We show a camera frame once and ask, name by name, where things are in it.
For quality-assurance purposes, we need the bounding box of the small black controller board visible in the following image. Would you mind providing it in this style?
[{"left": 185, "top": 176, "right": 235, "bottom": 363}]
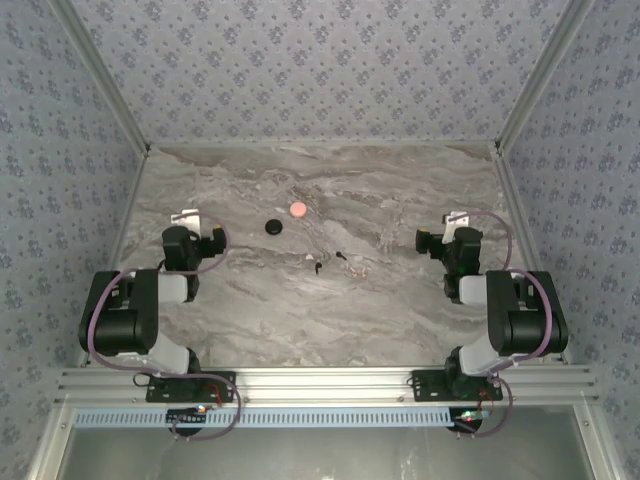
[
  {"left": 452, "top": 407, "right": 487, "bottom": 432},
  {"left": 166, "top": 407, "right": 209, "bottom": 427}
]

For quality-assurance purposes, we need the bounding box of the grey metal panel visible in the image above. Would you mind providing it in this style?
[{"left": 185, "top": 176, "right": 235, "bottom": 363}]
[{"left": 64, "top": 424, "right": 589, "bottom": 480}]

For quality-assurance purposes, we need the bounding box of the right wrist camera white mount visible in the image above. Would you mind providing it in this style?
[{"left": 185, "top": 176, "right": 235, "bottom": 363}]
[{"left": 442, "top": 210, "right": 471, "bottom": 241}]

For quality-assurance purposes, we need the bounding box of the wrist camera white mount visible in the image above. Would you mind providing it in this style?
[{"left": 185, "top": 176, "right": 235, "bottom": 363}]
[
  {"left": 442, "top": 210, "right": 471, "bottom": 241},
  {"left": 170, "top": 209, "right": 202, "bottom": 236}
]

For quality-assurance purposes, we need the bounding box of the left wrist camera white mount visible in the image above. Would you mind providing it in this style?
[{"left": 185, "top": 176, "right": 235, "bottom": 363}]
[{"left": 170, "top": 209, "right": 202, "bottom": 236}]

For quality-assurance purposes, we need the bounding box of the aluminium table side rail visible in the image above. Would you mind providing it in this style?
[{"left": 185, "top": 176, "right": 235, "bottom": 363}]
[
  {"left": 491, "top": 142, "right": 572, "bottom": 365},
  {"left": 77, "top": 144, "right": 154, "bottom": 371}
]

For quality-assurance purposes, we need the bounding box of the purple cable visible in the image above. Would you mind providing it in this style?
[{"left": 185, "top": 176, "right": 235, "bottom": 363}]
[
  {"left": 449, "top": 210, "right": 556, "bottom": 439},
  {"left": 84, "top": 212, "right": 244, "bottom": 442}
]

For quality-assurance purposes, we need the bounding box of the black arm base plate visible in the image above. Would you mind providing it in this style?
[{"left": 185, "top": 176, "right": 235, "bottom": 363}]
[
  {"left": 412, "top": 369, "right": 504, "bottom": 404},
  {"left": 145, "top": 371, "right": 237, "bottom": 404}
]

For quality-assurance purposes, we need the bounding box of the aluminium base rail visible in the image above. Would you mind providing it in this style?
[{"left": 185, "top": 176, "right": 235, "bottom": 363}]
[{"left": 54, "top": 366, "right": 600, "bottom": 405}]

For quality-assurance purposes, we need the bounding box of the aluminium frame post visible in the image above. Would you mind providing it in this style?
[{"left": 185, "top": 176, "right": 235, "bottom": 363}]
[
  {"left": 494, "top": 0, "right": 599, "bottom": 154},
  {"left": 49, "top": 0, "right": 152, "bottom": 154}
]

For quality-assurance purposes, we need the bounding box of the slotted light blue cable duct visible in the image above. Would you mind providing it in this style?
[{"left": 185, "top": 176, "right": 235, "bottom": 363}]
[{"left": 73, "top": 407, "right": 454, "bottom": 429}]

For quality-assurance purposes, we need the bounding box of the aluminium lower frame leg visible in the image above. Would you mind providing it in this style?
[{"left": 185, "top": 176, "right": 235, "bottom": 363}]
[
  {"left": 27, "top": 403, "right": 76, "bottom": 480},
  {"left": 572, "top": 403, "right": 624, "bottom": 480}
]

